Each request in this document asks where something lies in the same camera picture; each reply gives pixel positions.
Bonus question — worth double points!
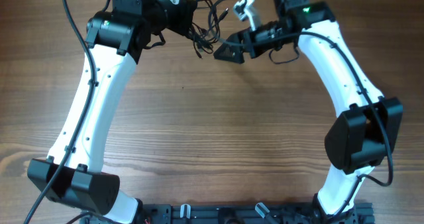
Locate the black usb cables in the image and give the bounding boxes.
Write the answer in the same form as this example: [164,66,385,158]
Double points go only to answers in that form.
[187,0,246,60]

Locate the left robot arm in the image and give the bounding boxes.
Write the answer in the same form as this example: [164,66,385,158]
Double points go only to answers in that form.
[27,0,197,223]

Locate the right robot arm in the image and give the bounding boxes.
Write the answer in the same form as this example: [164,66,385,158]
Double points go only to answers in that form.
[221,0,403,223]

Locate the right camera cable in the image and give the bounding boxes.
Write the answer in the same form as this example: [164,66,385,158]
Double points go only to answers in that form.
[211,0,394,218]

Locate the camera cable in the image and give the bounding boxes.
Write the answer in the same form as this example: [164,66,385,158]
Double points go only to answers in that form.
[211,0,394,218]
[23,0,99,224]

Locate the left camera cable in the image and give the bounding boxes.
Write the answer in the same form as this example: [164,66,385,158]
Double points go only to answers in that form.
[23,0,99,224]

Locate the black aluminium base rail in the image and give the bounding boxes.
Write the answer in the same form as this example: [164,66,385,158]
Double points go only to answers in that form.
[135,202,375,224]

